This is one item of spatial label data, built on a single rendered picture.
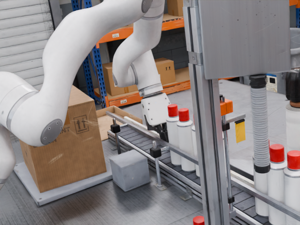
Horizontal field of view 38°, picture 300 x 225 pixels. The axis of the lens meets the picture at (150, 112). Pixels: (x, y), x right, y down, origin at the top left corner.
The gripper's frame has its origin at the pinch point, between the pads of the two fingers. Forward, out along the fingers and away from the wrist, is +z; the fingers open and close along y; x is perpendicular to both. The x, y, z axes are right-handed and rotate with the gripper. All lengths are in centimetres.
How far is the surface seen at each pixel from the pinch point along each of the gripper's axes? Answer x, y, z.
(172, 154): -7.5, -3.0, 5.4
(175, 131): -11.9, -1.8, -2.0
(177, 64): 374, 240, -55
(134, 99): 308, 132, -24
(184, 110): -19.0, -0.4, -7.8
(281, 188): -54, -2, 15
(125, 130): 34.0, 0.2, -5.3
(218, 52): -65, -16, -18
